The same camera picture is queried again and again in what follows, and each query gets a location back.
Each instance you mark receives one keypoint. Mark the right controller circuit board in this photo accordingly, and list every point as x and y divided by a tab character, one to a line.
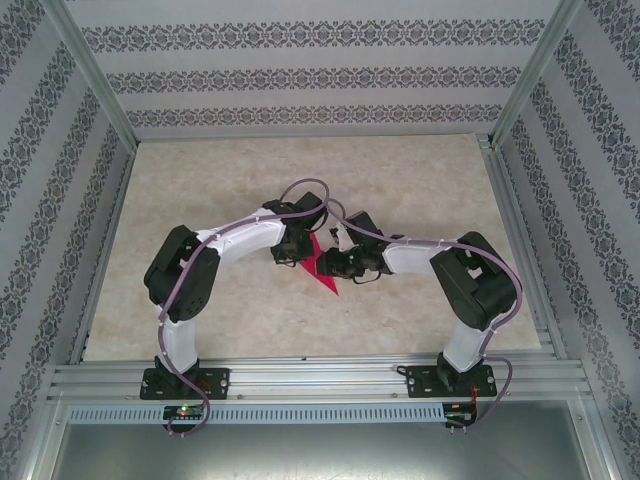
460	417

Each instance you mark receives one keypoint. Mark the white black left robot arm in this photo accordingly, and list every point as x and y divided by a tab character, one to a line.
177	340

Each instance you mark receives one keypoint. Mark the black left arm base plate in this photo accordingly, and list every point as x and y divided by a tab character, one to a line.
215	382

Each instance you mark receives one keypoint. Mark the controller circuit board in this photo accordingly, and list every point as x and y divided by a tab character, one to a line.
184	412
460	417

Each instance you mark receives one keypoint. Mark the grey metal sheet panel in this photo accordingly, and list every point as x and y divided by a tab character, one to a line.
320	450

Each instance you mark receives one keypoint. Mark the left controller circuit board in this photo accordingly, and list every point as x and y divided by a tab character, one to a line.
184	412

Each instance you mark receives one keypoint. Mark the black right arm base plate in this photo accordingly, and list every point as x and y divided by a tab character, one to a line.
417	382

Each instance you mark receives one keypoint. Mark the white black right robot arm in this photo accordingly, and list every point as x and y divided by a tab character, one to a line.
467	345

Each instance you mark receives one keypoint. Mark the aluminium frame post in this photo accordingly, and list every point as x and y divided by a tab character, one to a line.
537	70
95	70

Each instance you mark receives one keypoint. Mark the aluminium side rail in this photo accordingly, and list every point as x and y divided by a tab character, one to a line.
525	260

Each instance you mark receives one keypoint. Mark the aluminium mounting rail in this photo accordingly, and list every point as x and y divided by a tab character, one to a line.
320	380

